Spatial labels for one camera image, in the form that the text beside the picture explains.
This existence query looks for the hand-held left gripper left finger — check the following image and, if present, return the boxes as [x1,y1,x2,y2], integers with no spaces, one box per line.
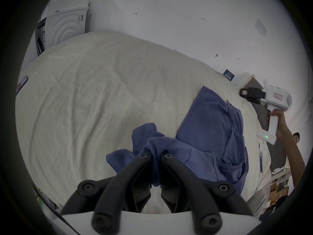
[61,152,152,235]

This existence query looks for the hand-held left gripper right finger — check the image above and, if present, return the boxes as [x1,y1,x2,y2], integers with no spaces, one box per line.
[160,153,254,235]

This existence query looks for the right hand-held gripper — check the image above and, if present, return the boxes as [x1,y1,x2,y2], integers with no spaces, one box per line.
[239,79,293,146]

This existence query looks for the blue shirt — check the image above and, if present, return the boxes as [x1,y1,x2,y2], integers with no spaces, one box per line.
[106,86,249,195]

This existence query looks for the person's right forearm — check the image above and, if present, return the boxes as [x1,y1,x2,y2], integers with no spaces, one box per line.
[277,127,306,188]

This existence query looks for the person's right hand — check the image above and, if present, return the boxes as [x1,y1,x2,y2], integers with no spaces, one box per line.
[265,109,288,137]

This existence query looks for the dark blue booklet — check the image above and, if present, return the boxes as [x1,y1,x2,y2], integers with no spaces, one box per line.
[223,69,235,82]

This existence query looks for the shelf with cartons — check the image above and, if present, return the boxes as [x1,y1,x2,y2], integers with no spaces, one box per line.
[265,167,294,206]

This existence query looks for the phone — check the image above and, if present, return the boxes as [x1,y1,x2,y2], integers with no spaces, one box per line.
[16,75,29,96]

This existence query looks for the white washing machine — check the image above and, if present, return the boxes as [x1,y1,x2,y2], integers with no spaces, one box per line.
[35,0,91,57]

